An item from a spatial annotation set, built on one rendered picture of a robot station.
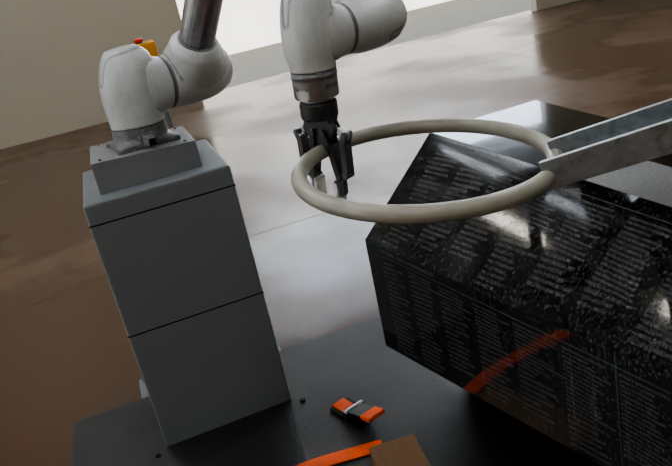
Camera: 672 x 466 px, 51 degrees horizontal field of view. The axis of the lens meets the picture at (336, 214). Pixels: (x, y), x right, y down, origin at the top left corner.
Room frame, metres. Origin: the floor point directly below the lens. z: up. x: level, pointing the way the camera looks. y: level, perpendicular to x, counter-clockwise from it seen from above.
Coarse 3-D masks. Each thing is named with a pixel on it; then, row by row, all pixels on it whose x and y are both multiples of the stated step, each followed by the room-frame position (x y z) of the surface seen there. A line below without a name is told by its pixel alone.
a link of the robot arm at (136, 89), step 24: (120, 48) 1.99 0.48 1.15; (144, 48) 2.04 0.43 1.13; (120, 72) 1.94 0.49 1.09; (144, 72) 1.96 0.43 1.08; (168, 72) 2.01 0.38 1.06; (120, 96) 1.93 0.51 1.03; (144, 96) 1.95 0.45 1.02; (168, 96) 1.99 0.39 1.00; (120, 120) 1.93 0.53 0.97; (144, 120) 1.94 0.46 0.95
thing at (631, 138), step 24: (624, 120) 1.11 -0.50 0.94; (648, 120) 1.09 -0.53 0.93; (552, 144) 1.16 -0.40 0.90; (576, 144) 1.14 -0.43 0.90; (600, 144) 1.02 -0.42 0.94; (624, 144) 1.01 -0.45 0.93; (648, 144) 0.99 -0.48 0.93; (552, 168) 1.06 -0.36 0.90; (576, 168) 1.04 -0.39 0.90; (600, 168) 1.02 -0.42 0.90
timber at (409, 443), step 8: (392, 440) 1.43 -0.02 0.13; (400, 440) 1.42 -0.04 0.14; (408, 440) 1.42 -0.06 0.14; (416, 440) 1.41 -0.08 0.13; (376, 448) 1.41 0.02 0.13; (384, 448) 1.40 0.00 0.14; (392, 448) 1.40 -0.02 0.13; (400, 448) 1.39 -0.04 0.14; (408, 448) 1.39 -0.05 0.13; (416, 448) 1.38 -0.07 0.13; (376, 456) 1.38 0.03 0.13; (384, 456) 1.38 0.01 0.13; (392, 456) 1.37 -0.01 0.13; (400, 456) 1.37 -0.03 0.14; (408, 456) 1.36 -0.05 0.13; (416, 456) 1.35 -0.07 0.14; (424, 456) 1.35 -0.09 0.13; (376, 464) 1.36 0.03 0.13; (384, 464) 1.35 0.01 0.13; (392, 464) 1.34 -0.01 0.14; (400, 464) 1.34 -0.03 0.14; (408, 464) 1.33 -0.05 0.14; (416, 464) 1.33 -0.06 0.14; (424, 464) 1.32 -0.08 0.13
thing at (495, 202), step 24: (432, 120) 1.43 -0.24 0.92; (456, 120) 1.41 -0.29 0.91; (480, 120) 1.38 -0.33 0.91; (528, 144) 1.27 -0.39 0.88; (312, 192) 1.10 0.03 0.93; (504, 192) 1.00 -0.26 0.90; (528, 192) 1.00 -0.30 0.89; (360, 216) 1.01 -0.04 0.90; (384, 216) 0.99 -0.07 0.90; (408, 216) 0.98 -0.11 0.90; (432, 216) 0.97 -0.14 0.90; (456, 216) 0.97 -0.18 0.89
